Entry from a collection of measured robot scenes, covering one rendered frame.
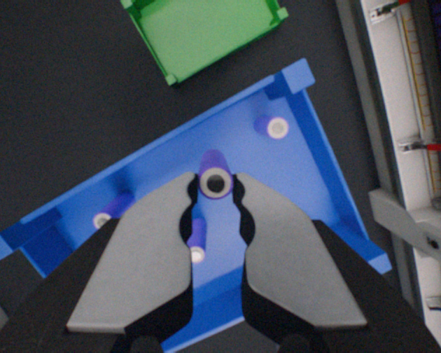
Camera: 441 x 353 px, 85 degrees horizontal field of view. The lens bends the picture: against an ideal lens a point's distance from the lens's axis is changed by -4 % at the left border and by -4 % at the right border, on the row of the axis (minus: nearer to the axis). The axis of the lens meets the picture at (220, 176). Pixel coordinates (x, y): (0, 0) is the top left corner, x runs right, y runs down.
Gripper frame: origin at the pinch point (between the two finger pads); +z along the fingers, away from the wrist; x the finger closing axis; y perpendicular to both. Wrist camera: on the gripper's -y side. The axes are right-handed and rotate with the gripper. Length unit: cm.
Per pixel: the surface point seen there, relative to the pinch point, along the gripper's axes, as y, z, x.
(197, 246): 10.2, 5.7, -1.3
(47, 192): 32, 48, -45
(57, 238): 13.9, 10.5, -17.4
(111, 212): 7.5, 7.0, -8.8
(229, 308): 20.2, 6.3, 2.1
